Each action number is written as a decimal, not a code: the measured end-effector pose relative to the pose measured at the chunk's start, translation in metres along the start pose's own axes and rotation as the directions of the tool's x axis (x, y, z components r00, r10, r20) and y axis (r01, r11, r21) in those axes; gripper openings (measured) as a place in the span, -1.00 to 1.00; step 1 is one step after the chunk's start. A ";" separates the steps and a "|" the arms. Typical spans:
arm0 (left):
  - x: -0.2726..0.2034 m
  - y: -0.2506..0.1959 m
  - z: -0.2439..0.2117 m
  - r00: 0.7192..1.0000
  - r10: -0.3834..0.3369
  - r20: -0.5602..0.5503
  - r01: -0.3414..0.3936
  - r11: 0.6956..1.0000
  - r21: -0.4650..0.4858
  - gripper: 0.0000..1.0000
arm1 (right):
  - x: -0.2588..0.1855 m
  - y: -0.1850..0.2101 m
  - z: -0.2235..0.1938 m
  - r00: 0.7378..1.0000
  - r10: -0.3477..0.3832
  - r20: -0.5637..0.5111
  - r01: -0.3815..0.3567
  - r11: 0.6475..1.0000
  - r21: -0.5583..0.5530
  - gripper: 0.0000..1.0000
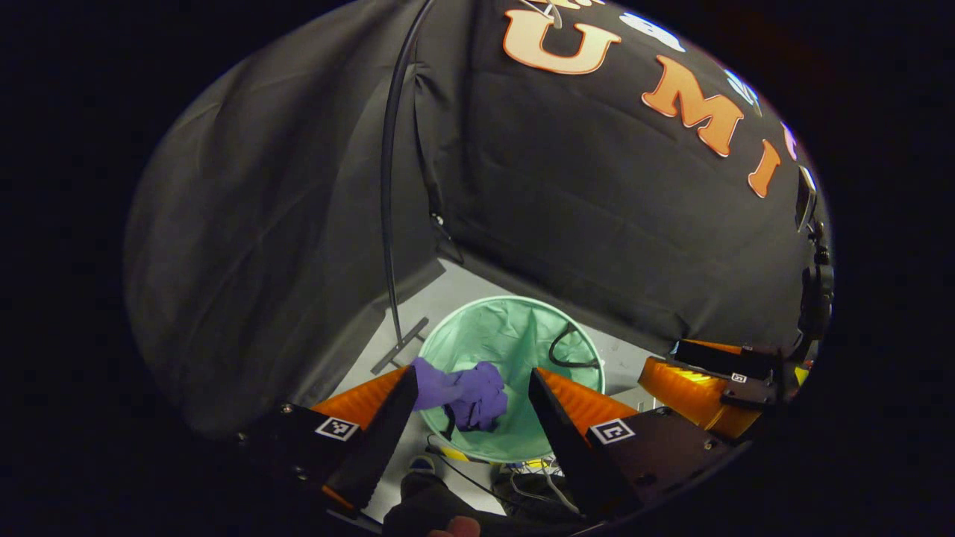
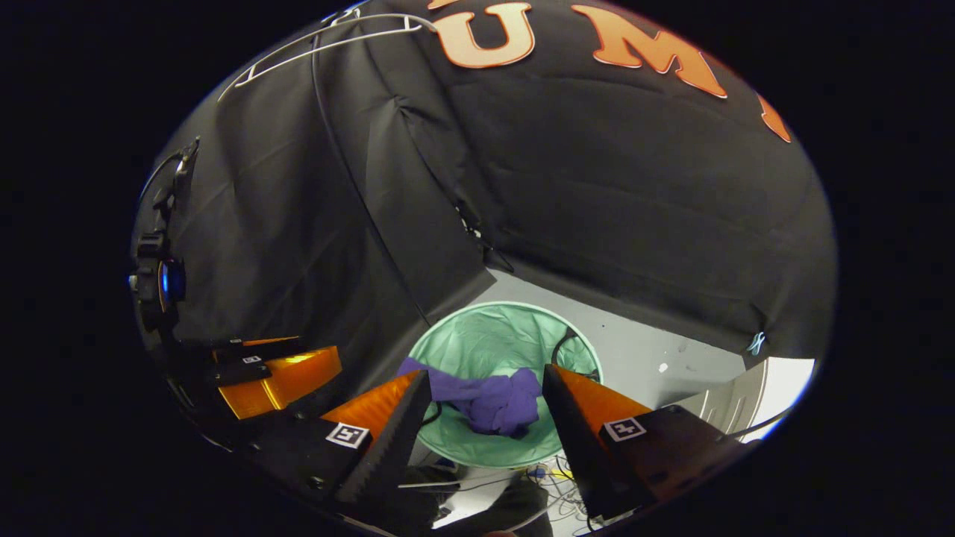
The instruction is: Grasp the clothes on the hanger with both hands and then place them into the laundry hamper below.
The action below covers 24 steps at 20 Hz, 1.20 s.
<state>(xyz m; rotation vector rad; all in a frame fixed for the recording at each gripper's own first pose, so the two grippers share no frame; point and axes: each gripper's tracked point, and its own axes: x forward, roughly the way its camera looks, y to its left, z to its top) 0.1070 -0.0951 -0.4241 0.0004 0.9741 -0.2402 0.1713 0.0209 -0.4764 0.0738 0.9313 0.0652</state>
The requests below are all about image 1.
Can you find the green laundry hamper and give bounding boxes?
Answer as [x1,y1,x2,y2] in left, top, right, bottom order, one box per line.
[416,295,606,463]

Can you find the white clothes hanger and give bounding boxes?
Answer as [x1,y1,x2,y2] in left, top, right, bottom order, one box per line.
[520,0,565,29]

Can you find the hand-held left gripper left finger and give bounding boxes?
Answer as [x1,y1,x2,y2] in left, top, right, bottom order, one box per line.
[235,365,420,517]

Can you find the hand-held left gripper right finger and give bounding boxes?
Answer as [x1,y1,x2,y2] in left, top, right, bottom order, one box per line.
[527,367,751,523]

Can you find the black clothes rack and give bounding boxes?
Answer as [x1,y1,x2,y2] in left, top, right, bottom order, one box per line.
[371,0,465,375]

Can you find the purple corduroy shirt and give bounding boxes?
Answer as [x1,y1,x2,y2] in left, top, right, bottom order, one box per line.
[412,357,510,433]

